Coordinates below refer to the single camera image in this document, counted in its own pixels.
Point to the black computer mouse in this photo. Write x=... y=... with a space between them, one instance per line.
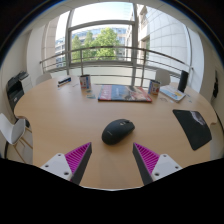
x=116 y=131

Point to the printed mug with plant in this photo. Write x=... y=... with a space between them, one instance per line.
x=154 y=87

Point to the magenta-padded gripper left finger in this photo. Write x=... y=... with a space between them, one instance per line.
x=60 y=165

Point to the white and blue illustrated book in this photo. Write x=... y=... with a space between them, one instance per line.
x=171 y=92

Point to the metal balcony railing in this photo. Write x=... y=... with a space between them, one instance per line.
x=100 y=48

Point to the black printed mouse pad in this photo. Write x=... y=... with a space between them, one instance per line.
x=193 y=130

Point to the black cylindrical bottle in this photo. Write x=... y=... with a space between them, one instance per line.
x=183 y=81

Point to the white printed mug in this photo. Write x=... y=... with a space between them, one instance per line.
x=85 y=81

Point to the red magazine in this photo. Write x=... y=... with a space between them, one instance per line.
x=123 y=93

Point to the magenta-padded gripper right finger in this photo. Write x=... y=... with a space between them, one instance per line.
x=163 y=165

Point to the black and white printer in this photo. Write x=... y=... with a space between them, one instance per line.
x=15 y=90

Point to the small teal card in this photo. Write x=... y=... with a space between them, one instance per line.
x=88 y=91
x=91 y=96

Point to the blue and white stapler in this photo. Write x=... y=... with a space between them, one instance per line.
x=64 y=81

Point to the white chair with wooden legs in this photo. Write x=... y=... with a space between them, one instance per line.
x=11 y=131

